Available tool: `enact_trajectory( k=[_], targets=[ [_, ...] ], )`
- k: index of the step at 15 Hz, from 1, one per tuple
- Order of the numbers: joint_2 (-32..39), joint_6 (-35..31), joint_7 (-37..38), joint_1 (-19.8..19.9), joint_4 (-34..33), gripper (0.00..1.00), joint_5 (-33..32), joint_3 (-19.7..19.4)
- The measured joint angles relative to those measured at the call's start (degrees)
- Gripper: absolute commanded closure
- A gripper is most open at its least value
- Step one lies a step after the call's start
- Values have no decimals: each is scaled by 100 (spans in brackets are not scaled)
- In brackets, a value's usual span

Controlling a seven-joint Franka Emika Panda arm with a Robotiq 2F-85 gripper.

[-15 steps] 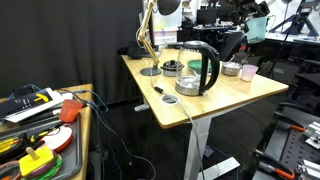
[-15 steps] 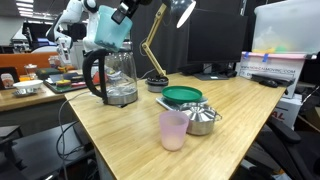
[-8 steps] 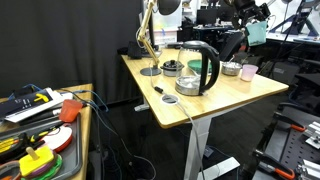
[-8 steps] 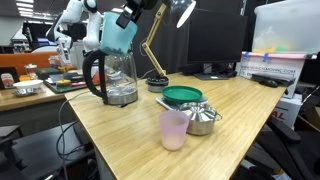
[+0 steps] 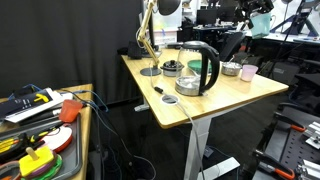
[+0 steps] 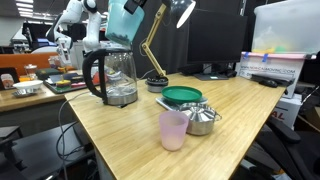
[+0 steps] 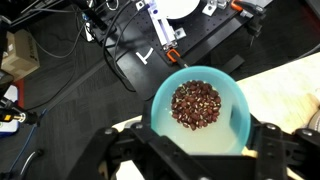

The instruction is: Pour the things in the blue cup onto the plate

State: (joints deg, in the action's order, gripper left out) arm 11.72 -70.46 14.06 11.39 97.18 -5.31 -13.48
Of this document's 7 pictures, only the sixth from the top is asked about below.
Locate white bowl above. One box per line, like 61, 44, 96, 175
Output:
13, 79, 44, 91

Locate green plastic plate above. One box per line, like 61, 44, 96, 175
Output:
161, 85, 204, 104

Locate black office chair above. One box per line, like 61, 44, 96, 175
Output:
246, 116, 320, 180

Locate grey kettle power cable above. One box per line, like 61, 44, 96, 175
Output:
54, 91, 98, 180

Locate black computer mouse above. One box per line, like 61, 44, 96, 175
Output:
259, 79, 279, 89

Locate clear plastic storage bin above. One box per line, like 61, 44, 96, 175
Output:
251, 0, 320, 56

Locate black tray with items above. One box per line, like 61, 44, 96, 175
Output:
43, 71, 101, 94

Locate translucent blue plastic cup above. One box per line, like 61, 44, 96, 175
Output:
105, 0, 146, 47

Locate glass jar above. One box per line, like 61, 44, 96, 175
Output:
23, 63, 38, 79

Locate steel pot with lid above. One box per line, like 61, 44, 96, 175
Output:
179, 102, 223, 137

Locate glass kettle with black handle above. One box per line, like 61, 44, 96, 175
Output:
82, 48, 139, 107

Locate orange partition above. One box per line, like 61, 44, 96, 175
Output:
0, 51, 61, 76

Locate white printed cardboard box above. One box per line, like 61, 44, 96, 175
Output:
238, 51, 308, 99

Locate translucent pink plastic cup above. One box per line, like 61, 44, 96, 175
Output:
158, 110, 190, 152

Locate white box with red letters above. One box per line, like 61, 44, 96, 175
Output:
271, 94, 303, 131

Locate black low platform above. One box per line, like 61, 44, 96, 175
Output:
0, 123, 96, 180

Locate black computer monitor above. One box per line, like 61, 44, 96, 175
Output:
186, 9, 249, 82

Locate small steel tray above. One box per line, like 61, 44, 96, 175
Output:
12, 87, 39, 98

